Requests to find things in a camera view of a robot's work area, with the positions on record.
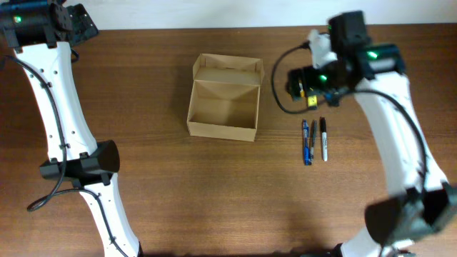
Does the yellow highlighter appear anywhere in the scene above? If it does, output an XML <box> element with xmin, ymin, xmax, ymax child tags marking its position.
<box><xmin>307</xmin><ymin>95</ymin><xmax>318</xmax><ymax>110</ymax></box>

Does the brown cardboard box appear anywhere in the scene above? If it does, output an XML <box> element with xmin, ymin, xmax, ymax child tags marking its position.
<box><xmin>186</xmin><ymin>54</ymin><xmax>264</xmax><ymax>141</ymax></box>

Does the blue capped whiteboard marker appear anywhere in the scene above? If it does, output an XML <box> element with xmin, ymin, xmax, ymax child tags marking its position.
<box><xmin>324</xmin><ymin>93</ymin><xmax>340</xmax><ymax>107</ymax></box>

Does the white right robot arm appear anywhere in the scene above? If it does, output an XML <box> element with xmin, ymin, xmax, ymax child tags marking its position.
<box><xmin>288</xmin><ymin>11</ymin><xmax>456</xmax><ymax>256</ymax></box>

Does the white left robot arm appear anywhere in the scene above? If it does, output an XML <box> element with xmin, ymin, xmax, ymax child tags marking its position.
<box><xmin>1</xmin><ymin>0</ymin><xmax>143</xmax><ymax>256</ymax></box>

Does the black sharpie marker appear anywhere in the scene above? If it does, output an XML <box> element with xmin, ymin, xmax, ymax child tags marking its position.
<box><xmin>320</xmin><ymin>117</ymin><xmax>328</xmax><ymax>161</ymax></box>

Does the blue ballpoint pen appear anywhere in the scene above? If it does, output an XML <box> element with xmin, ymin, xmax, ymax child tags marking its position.
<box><xmin>303</xmin><ymin>119</ymin><xmax>310</xmax><ymax>166</ymax></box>

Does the dark grey ballpoint pen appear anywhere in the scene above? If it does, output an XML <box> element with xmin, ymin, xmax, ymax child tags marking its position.
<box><xmin>309</xmin><ymin>120</ymin><xmax>317</xmax><ymax>165</ymax></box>

